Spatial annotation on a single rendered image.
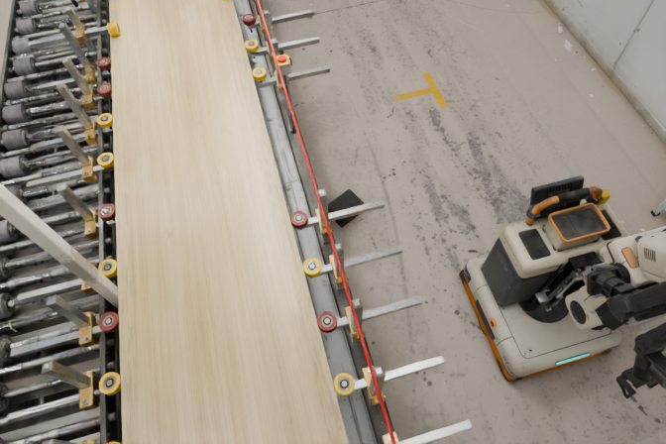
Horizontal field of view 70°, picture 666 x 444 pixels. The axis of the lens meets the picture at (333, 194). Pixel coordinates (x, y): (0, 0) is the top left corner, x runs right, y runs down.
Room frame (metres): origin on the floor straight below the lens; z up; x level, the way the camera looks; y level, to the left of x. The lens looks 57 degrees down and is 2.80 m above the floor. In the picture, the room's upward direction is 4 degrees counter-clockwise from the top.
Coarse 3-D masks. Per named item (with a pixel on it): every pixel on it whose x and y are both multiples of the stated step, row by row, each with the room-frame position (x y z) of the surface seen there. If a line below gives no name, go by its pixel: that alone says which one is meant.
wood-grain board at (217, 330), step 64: (128, 0) 2.83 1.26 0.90; (192, 0) 2.78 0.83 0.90; (128, 64) 2.21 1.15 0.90; (192, 64) 2.17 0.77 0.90; (128, 128) 1.71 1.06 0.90; (192, 128) 1.68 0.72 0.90; (256, 128) 1.65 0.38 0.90; (128, 192) 1.30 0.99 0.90; (192, 192) 1.27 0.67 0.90; (256, 192) 1.25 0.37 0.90; (128, 256) 0.96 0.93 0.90; (192, 256) 0.94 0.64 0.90; (256, 256) 0.92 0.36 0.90; (128, 320) 0.66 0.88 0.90; (192, 320) 0.64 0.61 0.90; (256, 320) 0.63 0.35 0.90; (128, 384) 0.41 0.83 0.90; (192, 384) 0.40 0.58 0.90; (256, 384) 0.38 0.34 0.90; (320, 384) 0.36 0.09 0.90
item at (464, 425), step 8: (456, 424) 0.20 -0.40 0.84; (464, 424) 0.20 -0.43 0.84; (432, 432) 0.18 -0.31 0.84; (440, 432) 0.18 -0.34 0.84; (448, 432) 0.18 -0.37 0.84; (456, 432) 0.18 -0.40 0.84; (408, 440) 0.16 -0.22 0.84; (416, 440) 0.16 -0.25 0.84; (424, 440) 0.16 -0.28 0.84; (432, 440) 0.16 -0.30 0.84
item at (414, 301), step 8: (416, 296) 0.70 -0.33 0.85; (392, 304) 0.67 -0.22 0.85; (400, 304) 0.67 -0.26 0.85; (408, 304) 0.67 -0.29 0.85; (416, 304) 0.67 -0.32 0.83; (368, 312) 0.65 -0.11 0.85; (376, 312) 0.64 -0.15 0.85; (384, 312) 0.64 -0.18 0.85; (392, 312) 0.65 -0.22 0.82; (344, 320) 0.62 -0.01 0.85; (336, 328) 0.60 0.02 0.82
